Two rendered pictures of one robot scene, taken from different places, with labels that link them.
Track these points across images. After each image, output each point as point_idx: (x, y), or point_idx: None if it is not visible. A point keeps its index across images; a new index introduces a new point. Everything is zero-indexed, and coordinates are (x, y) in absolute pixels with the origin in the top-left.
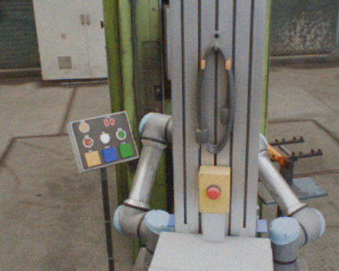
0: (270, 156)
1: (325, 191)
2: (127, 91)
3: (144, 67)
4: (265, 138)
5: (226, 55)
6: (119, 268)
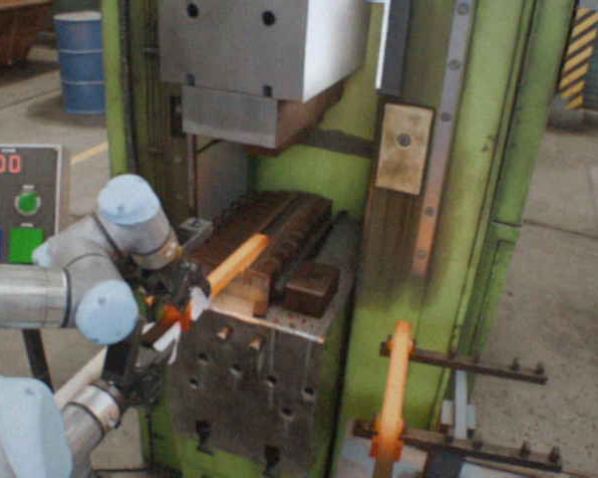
0: (580, 314)
1: None
2: (112, 98)
3: (145, 40)
4: (31, 454)
5: None
6: (116, 452)
